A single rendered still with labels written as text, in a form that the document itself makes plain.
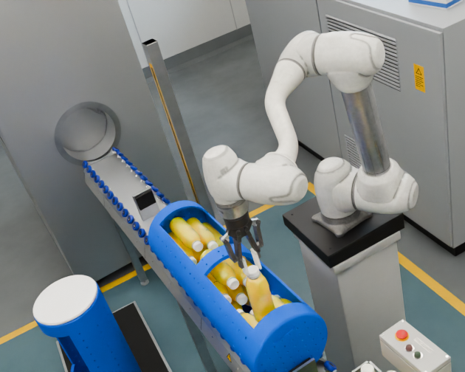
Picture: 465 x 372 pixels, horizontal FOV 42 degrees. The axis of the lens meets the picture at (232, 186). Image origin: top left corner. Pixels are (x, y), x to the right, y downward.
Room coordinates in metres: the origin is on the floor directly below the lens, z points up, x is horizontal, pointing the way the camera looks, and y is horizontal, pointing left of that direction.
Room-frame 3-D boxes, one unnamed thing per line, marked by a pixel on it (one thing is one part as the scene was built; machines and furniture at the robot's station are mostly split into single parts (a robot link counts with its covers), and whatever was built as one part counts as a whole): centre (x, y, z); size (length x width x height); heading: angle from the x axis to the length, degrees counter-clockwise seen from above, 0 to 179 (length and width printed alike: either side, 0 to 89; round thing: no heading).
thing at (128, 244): (3.15, 0.75, 0.31); 0.06 x 0.06 x 0.63; 21
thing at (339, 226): (1.94, -0.38, 1.10); 0.22 x 0.18 x 0.06; 23
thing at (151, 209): (2.52, 0.43, 1.00); 0.10 x 0.04 x 0.15; 111
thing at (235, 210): (1.41, 0.02, 1.64); 0.09 x 0.09 x 0.06
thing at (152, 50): (2.79, 0.18, 0.85); 0.06 x 0.06 x 1.70; 21
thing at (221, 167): (1.40, 0.01, 1.75); 0.13 x 0.11 x 0.16; 51
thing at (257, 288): (1.41, 0.02, 1.27); 0.07 x 0.07 x 0.19
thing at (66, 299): (1.96, 0.80, 1.03); 0.28 x 0.28 x 0.01
